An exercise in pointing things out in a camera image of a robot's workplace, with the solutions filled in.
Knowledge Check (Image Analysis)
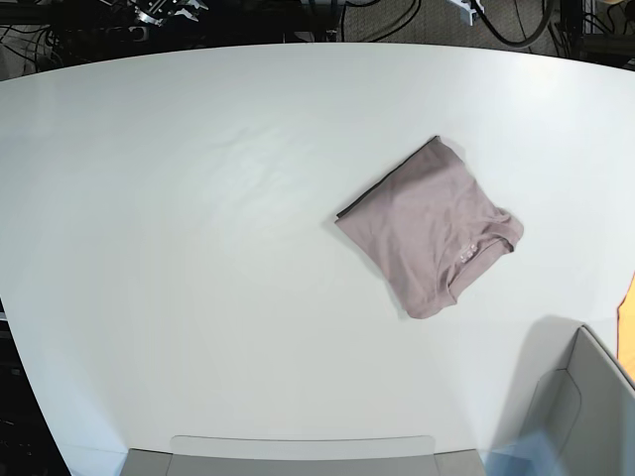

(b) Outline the blue cloth in box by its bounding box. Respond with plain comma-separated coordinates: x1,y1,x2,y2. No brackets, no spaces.
483,430,567,476

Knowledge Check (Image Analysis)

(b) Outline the grey box right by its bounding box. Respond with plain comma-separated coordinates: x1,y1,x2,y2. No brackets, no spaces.
519,325,634,475

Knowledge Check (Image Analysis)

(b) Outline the thick black cable loop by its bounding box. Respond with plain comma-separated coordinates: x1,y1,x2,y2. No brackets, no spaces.
473,0,560,49

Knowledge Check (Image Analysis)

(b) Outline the grey tray bottom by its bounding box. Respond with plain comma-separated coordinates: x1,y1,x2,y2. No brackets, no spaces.
121,435,485,475

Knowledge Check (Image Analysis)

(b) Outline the orange cloth at edge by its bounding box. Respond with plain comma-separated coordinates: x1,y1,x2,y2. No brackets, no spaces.
616,280,635,378

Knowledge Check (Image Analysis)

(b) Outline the white camera bracket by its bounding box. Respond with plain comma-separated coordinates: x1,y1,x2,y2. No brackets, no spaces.
447,0,485,27
131,0,208,27

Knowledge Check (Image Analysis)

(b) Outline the pink T-shirt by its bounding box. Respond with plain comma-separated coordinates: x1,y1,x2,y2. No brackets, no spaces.
335,137,524,319

